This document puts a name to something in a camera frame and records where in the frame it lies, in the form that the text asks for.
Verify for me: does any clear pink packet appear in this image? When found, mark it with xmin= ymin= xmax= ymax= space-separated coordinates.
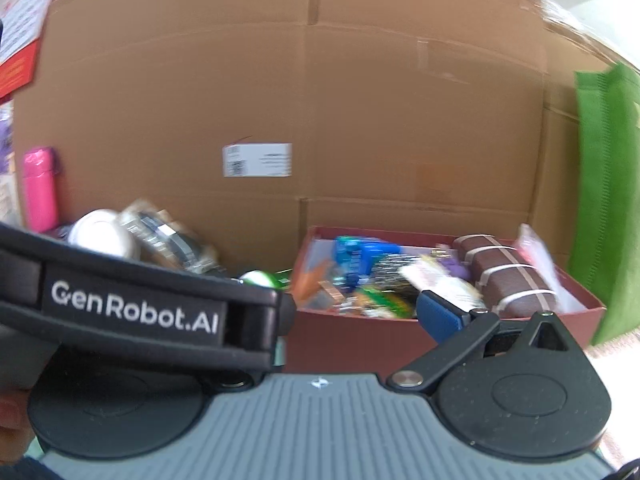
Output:
xmin=514 ymin=223 xmax=572 ymax=312

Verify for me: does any large brown cardboard box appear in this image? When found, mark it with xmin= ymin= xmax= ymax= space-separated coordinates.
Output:
xmin=11 ymin=0 xmax=623 ymax=311

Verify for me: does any shallow red box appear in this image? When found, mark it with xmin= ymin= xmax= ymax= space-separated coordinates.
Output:
xmin=283 ymin=225 xmax=607 ymax=377

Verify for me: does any purple packet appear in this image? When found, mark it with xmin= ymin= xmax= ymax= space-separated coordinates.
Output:
xmin=0 ymin=104 xmax=17 ymax=173

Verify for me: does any white printed packet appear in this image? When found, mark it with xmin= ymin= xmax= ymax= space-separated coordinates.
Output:
xmin=399 ymin=259 xmax=483 ymax=312

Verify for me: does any blue packet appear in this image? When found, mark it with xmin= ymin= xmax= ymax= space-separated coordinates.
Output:
xmin=333 ymin=236 xmax=402 ymax=282

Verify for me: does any pink bottle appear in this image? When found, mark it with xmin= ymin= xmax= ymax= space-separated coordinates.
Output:
xmin=22 ymin=147 xmax=62 ymax=234

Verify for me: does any person's left hand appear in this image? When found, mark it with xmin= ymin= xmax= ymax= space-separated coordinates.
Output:
xmin=0 ymin=391 xmax=35 ymax=462

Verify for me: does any white round container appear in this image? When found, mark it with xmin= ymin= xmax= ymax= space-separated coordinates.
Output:
xmin=67 ymin=208 xmax=140 ymax=260

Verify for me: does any small purple toy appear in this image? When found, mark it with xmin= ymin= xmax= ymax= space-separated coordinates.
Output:
xmin=439 ymin=254 xmax=472 ymax=281

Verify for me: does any red printed carton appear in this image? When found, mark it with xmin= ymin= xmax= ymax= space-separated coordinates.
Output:
xmin=0 ymin=0 xmax=82 ymax=100

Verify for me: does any green and white ball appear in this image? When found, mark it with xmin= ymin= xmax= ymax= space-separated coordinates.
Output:
xmin=237 ymin=269 xmax=279 ymax=291

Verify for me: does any orange toy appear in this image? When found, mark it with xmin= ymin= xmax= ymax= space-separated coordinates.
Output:
xmin=291 ymin=259 xmax=335 ymax=307

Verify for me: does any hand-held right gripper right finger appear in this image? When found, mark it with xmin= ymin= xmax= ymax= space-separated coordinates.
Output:
xmin=390 ymin=288 xmax=584 ymax=392

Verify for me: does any pale patterned cloth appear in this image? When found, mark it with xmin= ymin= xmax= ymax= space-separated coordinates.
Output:
xmin=584 ymin=329 xmax=640 ymax=473

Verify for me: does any clear wrapped black packet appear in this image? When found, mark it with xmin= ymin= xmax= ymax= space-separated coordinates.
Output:
xmin=119 ymin=199 xmax=227 ymax=277

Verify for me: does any green non-woven bag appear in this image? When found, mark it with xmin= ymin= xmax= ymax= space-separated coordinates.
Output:
xmin=566 ymin=60 xmax=640 ymax=347

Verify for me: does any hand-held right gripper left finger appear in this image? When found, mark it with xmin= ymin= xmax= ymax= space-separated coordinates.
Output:
xmin=219 ymin=373 xmax=267 ymax=391

